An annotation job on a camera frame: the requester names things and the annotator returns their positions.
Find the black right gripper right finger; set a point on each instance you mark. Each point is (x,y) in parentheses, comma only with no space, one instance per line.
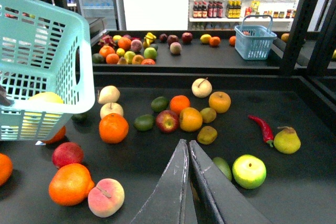
(224,202)

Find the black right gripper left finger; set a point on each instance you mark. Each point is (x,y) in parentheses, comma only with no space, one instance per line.
(167,203)

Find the yellow lemon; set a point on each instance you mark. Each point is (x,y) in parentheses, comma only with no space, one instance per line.
(48,96)

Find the light blue shopping basket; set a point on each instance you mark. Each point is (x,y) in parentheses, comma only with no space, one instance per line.
(43,48)

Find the blue basket on far shelf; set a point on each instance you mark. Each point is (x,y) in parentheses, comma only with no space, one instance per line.
(253,42)

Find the green avocado front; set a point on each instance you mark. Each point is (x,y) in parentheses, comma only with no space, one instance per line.
(223,166)

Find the green apple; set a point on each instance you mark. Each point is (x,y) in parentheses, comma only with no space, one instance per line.
(249,171)

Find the pink peach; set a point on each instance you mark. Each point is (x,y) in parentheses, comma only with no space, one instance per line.
(106,198)

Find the brown kiwi lower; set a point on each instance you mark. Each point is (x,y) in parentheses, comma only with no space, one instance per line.
(207,135)

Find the brown kiwi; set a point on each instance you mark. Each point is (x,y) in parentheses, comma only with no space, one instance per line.
(208,115)
(207,135)

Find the red yellow apple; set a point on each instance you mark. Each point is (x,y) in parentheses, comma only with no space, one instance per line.
(167,121)

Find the red chili pepper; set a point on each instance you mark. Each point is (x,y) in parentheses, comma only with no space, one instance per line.
(267,134)

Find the green lime lower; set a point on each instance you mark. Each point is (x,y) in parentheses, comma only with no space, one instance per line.
(144,122)

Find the green lime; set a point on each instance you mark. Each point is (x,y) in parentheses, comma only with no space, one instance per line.
(144,122)
(159,104)

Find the yellow orange apple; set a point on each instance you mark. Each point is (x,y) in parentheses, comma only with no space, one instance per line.
(219,101)
(190,119)

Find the brown kiwi upper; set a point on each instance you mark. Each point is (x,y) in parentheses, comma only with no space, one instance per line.
(208,115)

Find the yellow green pear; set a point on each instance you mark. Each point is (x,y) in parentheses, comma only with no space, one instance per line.
(286,140)

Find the large orange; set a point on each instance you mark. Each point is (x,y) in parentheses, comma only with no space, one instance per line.
(113,128)

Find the green lime upper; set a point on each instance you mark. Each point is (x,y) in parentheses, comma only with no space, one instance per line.
(159,104)

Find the small tangerine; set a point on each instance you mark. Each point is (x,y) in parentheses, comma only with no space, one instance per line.
(178,103)

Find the white apple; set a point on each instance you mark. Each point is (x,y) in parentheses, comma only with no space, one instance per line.
(111,107)

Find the red round fruit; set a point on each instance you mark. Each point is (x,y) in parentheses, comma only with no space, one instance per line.
(67,153)

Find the white pear with stem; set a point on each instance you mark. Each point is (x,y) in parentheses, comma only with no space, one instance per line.
(201,87)

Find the dark green avocado left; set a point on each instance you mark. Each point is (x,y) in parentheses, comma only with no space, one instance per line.
(79,118)

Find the white pear left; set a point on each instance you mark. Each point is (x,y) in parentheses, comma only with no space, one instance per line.
(108,94)

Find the orange persimmon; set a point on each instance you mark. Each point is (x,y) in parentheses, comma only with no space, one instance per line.
(58,136)

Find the far fruit pile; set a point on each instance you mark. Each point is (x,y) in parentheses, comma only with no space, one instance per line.
(126,50)

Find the orange at left edge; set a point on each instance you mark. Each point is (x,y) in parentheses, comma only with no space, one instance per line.
(6,168)

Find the black shelf frame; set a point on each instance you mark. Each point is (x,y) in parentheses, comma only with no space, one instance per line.
(302,24)

